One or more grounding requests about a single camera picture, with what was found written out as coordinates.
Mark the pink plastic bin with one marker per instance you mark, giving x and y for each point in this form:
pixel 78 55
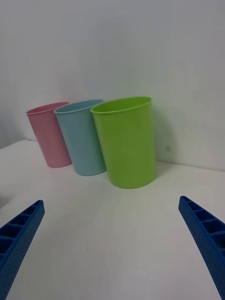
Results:
pixel 50 137

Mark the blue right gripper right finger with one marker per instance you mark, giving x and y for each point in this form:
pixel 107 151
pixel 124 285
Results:
pixel 206 232

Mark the green plastic bin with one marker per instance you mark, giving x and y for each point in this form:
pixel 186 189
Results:
pixel 127 143

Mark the pale blue plastic bin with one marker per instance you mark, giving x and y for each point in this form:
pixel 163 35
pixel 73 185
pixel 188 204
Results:
pixel 82 140

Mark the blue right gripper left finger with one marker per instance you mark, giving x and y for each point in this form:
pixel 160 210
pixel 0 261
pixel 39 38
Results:
pixel 16 236

